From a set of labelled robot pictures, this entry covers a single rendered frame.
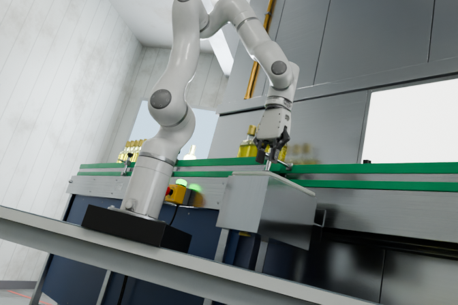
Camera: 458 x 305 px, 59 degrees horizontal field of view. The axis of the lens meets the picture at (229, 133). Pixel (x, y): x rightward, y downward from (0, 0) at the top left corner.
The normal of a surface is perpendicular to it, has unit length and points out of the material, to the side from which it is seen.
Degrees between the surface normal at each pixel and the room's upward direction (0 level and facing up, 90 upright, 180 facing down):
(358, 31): 90
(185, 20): 128
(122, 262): 90
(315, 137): 90
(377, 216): 90
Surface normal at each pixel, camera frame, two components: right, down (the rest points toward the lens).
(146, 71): -0.21, -0.35
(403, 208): -0.72, -0.37
